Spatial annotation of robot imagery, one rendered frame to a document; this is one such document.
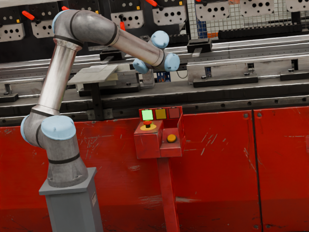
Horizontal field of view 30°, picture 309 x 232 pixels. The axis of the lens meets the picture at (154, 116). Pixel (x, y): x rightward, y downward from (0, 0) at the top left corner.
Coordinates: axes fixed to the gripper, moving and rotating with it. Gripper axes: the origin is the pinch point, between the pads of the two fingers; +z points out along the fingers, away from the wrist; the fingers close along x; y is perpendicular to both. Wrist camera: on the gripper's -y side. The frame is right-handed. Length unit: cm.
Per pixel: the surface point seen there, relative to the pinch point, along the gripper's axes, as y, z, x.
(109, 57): -12.4, 21.4, -10.6
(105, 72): 2.6, -3.7, -20.4
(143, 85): 10.6, 4.5, -2.1
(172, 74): -80, 341, 132
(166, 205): 69, 1, -9
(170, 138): 42.2, -17.0, -3.6
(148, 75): 7.1, 0.8, 0.6
